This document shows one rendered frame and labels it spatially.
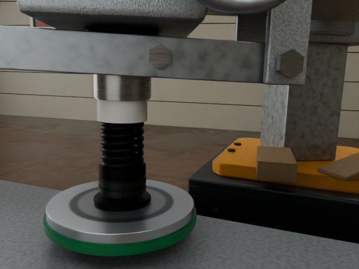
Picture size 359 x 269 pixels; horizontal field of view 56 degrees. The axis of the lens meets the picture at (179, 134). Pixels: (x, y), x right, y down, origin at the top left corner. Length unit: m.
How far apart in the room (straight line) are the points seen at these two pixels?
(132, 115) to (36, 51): 0.14
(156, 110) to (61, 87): 2.20
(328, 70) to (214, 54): 0.77
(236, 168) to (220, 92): 5.55
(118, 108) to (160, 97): 6.39
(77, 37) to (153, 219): 0.24
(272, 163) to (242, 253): 0.44
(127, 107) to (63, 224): 0.17
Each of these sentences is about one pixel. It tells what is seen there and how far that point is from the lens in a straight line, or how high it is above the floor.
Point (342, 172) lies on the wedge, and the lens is 1.03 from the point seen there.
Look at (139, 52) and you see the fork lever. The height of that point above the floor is 1.07.
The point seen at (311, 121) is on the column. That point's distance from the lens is 1.15.
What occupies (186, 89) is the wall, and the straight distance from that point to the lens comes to 6.68.
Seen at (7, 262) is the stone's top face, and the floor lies 0.80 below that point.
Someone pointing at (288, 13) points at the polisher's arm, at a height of 1.12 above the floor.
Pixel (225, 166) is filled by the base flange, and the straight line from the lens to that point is 1.04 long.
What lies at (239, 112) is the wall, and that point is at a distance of 6.54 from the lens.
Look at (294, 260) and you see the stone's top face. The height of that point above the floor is 0.80.
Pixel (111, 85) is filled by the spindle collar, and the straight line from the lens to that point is 0.44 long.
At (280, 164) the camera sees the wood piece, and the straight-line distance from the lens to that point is 0.91.
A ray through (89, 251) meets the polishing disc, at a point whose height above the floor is 0.84.
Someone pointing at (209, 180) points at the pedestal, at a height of 0.74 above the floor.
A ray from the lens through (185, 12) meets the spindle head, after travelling 0.38.
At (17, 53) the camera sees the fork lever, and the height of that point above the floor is 1.07.
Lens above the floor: 1.05
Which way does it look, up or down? 10 degrees down
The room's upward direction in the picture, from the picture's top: 2 degrees clockwise
